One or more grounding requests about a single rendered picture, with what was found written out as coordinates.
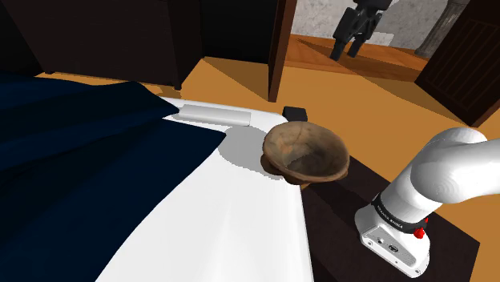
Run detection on small black block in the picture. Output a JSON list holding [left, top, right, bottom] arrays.
[[281, 105, 309, 123]]

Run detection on dark wooden wardrobe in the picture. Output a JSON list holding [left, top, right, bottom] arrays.
[[0, 0, 204, 91]]

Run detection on brown door frame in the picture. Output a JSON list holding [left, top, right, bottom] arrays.
[[267, 0, 299, 103]]

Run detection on white bed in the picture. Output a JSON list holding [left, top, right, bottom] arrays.
[[0, 70, 316, 282]]

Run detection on brown wooden bowl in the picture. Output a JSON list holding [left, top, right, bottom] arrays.
[[260, 120, 351, 186]]

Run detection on dark panelled door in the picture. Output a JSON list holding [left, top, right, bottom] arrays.
[[414, 0, 500, 129]]

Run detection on grey stone column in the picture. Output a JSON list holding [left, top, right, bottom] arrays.
[[414, 0, 471, 60]]

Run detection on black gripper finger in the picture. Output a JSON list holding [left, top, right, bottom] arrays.
[[346, 33, 369, 59], [329, 36, 349, 62]]

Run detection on dark blue blanket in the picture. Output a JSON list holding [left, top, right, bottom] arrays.
[[0, 70, 228, 282]]

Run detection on dark robot stand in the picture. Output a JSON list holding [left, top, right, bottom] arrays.
[[300, 155, 481, 282]]

